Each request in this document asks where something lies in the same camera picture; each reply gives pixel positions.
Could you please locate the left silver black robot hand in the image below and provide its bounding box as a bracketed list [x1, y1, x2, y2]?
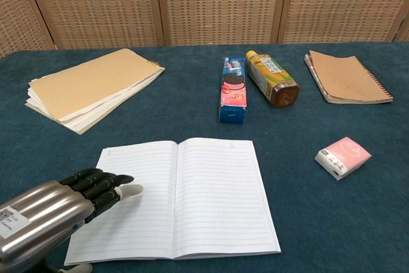
[0, 168, 144, 273]

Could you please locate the tan cardboard-covered spiral notepad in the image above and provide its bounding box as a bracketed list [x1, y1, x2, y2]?
[24, 48, 166, 134]

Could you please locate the open lined white notebook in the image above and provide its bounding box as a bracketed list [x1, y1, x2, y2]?
[63, 137, 282, 267]

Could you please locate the spiral bound kraft notebook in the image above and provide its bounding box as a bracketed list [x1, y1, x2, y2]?
[304, 50, 394, 105]

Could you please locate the blue pink cookie box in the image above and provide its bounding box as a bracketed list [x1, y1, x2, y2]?
[219, 56, 249, 125]

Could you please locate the woven wooden folding screen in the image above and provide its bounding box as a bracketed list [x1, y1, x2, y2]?
[0, 0, 409, 59]

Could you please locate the yellow label tea bottle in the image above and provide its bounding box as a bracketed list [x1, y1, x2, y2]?
[245, 50, 300, 109]

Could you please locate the pink white tissue pack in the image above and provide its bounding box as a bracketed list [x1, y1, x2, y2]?
[314, 136, 373, 180]

